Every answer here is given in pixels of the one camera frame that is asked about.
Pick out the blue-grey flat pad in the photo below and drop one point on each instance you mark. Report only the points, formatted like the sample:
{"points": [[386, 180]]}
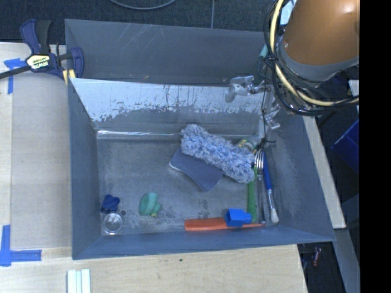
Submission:
{"points": [[198, 171]]}

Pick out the clear glass cup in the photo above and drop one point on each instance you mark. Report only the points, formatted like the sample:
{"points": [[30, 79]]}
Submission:
{"points": [[112, 223]]}

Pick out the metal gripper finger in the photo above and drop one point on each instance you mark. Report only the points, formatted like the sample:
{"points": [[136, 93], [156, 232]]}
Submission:
{"points": [[241, 85], [272, 117]]}

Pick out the blue fluffy duster cloth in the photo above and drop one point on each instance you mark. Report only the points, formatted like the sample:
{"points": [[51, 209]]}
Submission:
{"points": [[214, 151]]}

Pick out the dark blue soft toy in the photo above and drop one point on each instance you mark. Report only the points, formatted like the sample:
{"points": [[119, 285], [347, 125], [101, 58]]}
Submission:
{"points": [[110, 203]]}

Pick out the blue plastic block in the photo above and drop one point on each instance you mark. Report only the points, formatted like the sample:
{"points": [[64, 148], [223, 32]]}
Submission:
{"points": [[236, 218]]}

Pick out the grey metal bin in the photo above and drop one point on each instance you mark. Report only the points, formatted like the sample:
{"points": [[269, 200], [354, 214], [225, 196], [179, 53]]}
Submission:
{"points": [[146, 169]]}

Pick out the orange flat block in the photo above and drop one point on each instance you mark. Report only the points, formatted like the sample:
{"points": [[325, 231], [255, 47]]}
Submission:
{"points": [[204, 224]]}

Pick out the silver metal fork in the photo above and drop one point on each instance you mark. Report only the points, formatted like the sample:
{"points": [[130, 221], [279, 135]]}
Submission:
{"points": [[259, 163]]}

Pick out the green toy figure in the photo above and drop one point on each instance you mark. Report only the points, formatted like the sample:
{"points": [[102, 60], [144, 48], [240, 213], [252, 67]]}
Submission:
{"points": [[148, 204]]}

